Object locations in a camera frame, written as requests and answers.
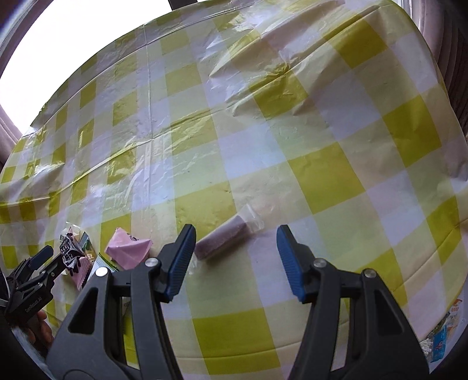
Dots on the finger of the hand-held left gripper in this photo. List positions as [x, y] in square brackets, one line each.
[40, 256]
[53, 273]

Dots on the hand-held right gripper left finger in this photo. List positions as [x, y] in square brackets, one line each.
[181, 263]

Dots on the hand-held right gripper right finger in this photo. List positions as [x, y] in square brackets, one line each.
[290, 263]

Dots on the black white snack packet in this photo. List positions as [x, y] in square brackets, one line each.
[69, 252]

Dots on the brown stick snack packet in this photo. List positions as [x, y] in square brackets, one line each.
[223, 237]

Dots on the blue-edged clear snack packet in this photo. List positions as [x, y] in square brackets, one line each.
[440, 343]

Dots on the person's left hand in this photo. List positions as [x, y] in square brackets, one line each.
[42, 329]

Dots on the pink flat snack packet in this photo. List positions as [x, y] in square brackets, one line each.
[81, 274]

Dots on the green white snack packet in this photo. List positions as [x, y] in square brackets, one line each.
[106, 263]

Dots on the mauve triangular snack packet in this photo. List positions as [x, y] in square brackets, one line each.
[128, 250]

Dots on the yellow checked plastic tablecloth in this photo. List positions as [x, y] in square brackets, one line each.
[292, 146]

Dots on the mauve patterned curtain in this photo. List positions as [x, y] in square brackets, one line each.
[7, 128]

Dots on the mauve curtain with lace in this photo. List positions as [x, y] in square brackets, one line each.
[453, 54]

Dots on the dark wooden window frame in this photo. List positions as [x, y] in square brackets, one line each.
[182, 3]

